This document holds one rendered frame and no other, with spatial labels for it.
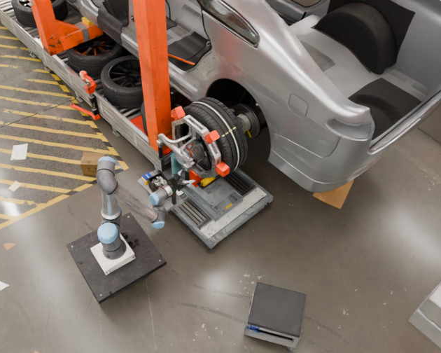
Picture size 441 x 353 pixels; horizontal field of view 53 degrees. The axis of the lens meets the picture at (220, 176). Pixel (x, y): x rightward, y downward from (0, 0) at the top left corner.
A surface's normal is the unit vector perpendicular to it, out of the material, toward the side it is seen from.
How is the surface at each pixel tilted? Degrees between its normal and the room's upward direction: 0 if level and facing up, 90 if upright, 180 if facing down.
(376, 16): 21
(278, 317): 0
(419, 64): 90
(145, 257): 0
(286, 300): 0
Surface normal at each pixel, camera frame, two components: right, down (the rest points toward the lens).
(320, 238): 0.04, -0.64
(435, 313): -0.73, 0.50
